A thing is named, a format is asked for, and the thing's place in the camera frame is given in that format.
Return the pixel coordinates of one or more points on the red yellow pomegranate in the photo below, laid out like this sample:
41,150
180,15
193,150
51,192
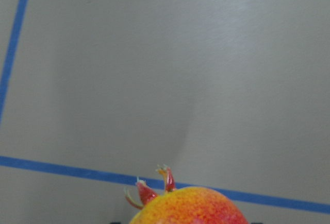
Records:
192,204

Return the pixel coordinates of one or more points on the brown paper table mat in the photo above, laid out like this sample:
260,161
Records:
232,94

